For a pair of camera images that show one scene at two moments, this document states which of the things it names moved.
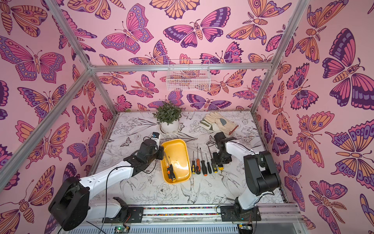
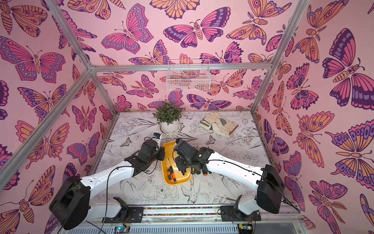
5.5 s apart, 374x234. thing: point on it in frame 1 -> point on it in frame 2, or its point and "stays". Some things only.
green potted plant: x=168 y=113 stays
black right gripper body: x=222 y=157 -> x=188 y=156
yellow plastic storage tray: x=177 y=150 stays
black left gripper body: x=158 y=155 stays
